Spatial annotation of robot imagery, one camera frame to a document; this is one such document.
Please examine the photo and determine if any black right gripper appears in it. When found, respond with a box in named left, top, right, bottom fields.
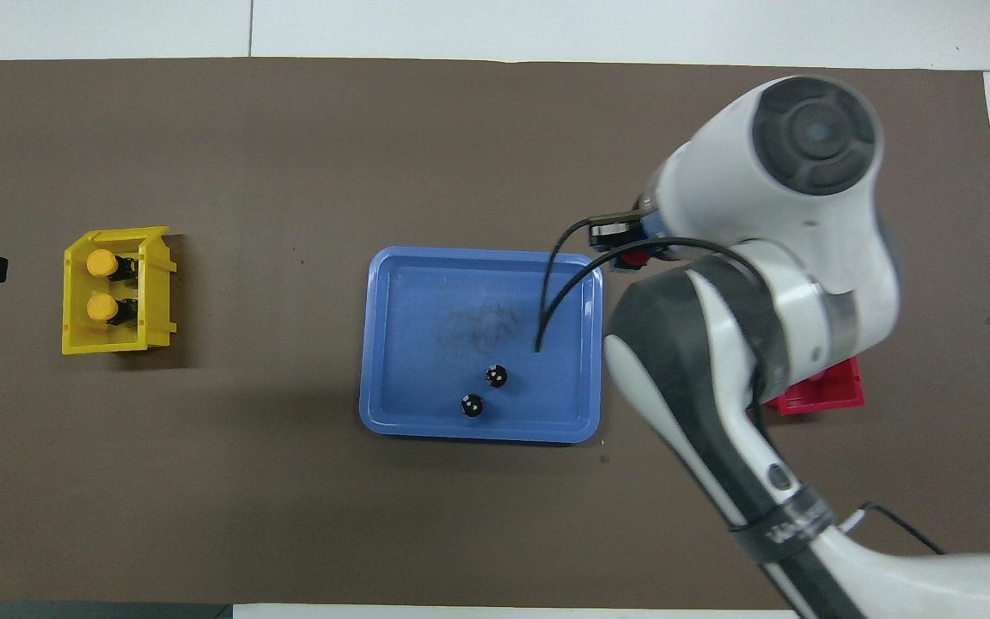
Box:
left=590, top=209, right=669, bottom=251

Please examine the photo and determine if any red push button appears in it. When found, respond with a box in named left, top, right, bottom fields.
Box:
left=614, top=245, right=673, bottom=273

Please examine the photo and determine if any yellow push button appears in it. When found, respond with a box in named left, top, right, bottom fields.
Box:
left=85, top=249, right=138, bottom=282
left=85, top=293, right=140, bottom=326

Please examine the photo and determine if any blue plastic tray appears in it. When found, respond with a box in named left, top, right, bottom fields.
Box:
left=358, top=246, right=605, bottom=444

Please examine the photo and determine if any yellow plastic bin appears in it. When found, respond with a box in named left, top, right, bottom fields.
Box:
left=61, top=225, right=179, bottom=356

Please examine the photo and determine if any red plastic bin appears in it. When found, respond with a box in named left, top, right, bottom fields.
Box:
left=764, top=355, right=865, bottom=417

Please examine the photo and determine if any brown paper table mat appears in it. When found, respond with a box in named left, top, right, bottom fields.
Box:
left=0, top=57, right=990, bottom=613

